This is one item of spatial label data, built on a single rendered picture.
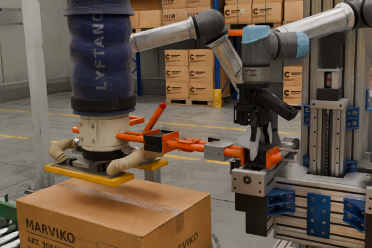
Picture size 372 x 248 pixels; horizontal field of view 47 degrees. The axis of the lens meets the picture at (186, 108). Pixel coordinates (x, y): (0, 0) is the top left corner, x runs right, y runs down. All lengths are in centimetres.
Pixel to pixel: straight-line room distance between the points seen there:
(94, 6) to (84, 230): 72
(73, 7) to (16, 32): 1085
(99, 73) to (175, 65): 821
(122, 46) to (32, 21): 301
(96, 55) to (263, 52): 55
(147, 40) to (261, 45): 68
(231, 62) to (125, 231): 88
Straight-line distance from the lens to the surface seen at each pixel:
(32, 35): 442
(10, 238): 245
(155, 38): 173
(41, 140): 453
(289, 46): 121
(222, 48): 188
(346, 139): 191
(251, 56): 117
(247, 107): 119
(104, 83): 144
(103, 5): 143
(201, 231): 162
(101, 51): 144
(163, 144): 136
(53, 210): 158
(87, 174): 148
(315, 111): 182
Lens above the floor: 152
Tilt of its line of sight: 10 degrees down
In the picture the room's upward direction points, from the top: 2 degrees counter-clockwise
